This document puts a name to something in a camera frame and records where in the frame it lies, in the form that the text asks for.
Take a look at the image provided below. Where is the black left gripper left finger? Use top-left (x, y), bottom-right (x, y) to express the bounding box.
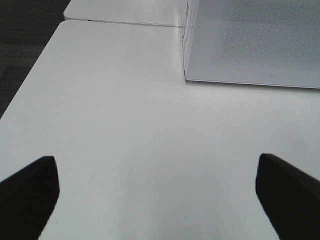
top-left (0, 156), bottom-right (60, 240)

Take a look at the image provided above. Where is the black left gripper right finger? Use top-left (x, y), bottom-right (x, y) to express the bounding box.
top-left (255, 153), bottom-right (320, 240)

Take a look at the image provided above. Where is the white microwave door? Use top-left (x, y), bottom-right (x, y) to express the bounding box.
top-left (185, 0), bottom-right (320, 89)

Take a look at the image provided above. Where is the white microwave oven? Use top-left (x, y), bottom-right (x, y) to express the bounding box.
top-left (182, 0), bottom-right (200, 81)

